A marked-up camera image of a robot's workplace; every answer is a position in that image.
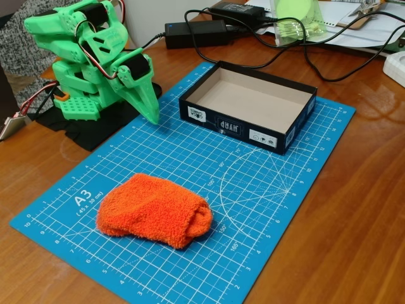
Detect orange fuzzy sock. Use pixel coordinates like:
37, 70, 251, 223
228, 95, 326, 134
96, 172, 213, 251

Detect black cardboard box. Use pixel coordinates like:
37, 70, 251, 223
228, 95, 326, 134
178, 60, 318, 156

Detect black power adapter, blue LED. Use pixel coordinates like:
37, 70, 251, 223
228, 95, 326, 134
164, 19, 237, 50

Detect blue A3 cutting mat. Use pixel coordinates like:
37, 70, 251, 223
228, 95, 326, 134
8, 61, 357, 304

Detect grey speckled fabric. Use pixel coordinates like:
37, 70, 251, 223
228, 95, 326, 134
0, 0, 87, 111

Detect black power adapter brick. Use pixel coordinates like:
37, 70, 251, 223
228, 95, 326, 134
209, 1, 266, 20

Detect small controller circuit board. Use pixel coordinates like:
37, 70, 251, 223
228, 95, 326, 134
0, 115, 28, 142

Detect clear bag with green parts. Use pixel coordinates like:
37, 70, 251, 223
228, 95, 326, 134
270, 0, 327, 48

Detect white paper sheets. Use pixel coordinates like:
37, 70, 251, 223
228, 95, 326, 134
245, 0, 405, 58

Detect metal binder clip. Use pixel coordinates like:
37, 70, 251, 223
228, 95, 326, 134
347, 0, 385, 17

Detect white foam block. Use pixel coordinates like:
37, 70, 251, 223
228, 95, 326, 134
382, 50, 405, 90

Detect thin black adapter cable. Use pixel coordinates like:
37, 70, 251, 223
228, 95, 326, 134
125, 32, 168, 52

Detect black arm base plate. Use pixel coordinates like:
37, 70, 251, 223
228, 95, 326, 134
34, 80, 164, 152

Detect black looping power cable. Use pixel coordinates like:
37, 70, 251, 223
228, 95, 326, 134
184, 8, 405, 69

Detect red and black wires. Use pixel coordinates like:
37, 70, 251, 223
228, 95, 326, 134
18, 80, 61, 117

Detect black long power cable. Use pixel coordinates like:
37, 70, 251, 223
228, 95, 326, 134
252, 18, 405, 82

